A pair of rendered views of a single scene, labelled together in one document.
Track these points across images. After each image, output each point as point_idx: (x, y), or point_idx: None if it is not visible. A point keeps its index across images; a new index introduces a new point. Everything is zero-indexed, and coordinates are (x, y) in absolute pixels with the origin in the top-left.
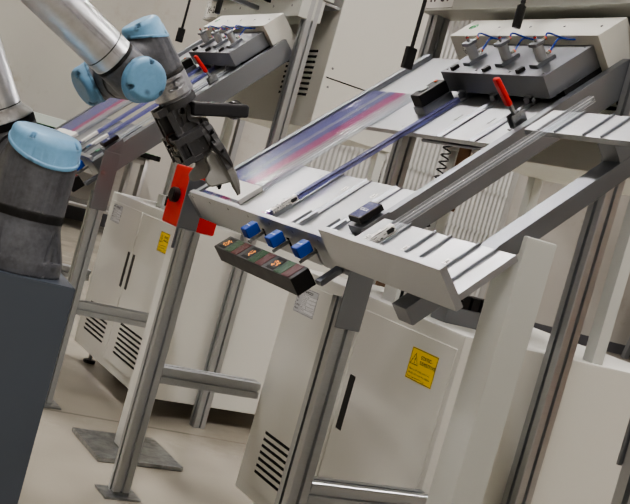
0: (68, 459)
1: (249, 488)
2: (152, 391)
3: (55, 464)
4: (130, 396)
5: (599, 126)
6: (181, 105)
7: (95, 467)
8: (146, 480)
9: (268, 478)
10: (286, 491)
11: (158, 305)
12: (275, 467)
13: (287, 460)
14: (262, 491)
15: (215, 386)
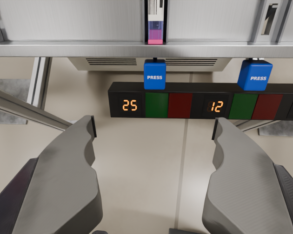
0: (26, 140)
1: (91, 68)
2: (47, 115)
3: (35, 150)
4: None
5: None
6: None
7: (36, 128)
8: (50, 106)
9: (104, 63)
10: (264, 125)
11: None
12: (106, 59)
13: (265, 121)
14: (104, 67)
15: (48, 71)
